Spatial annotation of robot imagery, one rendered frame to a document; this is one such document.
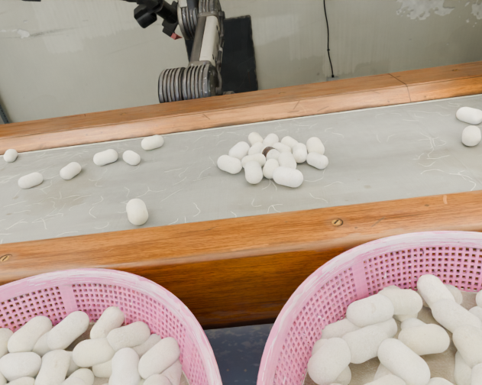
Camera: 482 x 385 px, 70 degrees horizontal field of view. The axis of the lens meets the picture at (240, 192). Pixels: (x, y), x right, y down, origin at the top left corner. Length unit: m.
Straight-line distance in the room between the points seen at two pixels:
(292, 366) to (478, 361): 0.11
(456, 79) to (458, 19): 2.22
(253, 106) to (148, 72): 2.00
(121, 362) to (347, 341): 0.15
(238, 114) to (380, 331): 0.45
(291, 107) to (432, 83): 0.24
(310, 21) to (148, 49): 1.08
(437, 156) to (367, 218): 0.19
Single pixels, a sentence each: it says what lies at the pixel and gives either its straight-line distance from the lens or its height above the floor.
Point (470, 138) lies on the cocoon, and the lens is 0.51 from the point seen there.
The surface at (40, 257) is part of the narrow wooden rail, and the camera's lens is 0.37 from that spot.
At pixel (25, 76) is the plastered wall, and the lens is 2.88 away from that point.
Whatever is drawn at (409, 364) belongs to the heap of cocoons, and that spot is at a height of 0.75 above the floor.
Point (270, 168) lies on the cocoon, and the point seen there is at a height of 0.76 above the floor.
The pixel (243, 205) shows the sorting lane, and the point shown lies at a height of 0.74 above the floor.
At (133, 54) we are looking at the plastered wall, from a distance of 2.58.
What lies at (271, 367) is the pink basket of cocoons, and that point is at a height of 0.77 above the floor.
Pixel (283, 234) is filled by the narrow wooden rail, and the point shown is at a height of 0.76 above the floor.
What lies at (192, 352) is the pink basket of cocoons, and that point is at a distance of 0.25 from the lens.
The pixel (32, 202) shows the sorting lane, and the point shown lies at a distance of 0.53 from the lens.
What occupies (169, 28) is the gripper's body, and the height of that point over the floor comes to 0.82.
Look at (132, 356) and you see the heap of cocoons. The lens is 0.28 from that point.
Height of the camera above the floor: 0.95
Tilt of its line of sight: 31 degrees down
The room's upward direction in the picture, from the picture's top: 9 degrees counter-clockwise
